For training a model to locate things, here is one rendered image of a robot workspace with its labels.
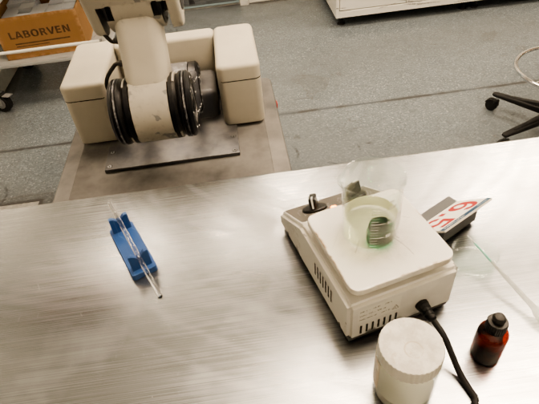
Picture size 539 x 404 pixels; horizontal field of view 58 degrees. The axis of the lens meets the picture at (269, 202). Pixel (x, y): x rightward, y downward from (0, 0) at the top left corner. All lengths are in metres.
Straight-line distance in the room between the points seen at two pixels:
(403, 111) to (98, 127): 1.33
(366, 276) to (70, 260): 0.40
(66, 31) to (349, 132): 1.43
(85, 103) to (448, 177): 1.10
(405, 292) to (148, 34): 0.93
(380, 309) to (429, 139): 1.65
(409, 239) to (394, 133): 1.62
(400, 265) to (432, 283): 0.05
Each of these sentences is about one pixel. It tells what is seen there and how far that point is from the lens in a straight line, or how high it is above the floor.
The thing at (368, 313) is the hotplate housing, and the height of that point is 0.80.
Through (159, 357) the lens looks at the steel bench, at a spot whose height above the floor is 0.75.
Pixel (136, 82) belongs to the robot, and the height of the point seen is 0.66.
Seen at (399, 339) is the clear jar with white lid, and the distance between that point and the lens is 0.47.
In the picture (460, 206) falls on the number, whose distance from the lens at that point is 0.69.
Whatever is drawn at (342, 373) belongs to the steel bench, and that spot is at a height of 0.75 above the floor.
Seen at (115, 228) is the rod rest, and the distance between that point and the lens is 0.70.
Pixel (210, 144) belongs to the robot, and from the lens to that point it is 1.49.
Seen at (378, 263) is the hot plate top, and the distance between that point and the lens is 0.51.
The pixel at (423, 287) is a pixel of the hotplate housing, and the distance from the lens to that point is 0.54.
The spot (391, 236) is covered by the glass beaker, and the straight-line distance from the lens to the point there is 0.52.
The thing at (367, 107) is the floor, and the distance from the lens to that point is 2.31.
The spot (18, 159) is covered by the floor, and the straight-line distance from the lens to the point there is 2.43.
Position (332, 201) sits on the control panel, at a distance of 0.64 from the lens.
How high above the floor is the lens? 1.23
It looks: 43 degrees down
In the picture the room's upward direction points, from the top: 6 degrees counter-clockwise
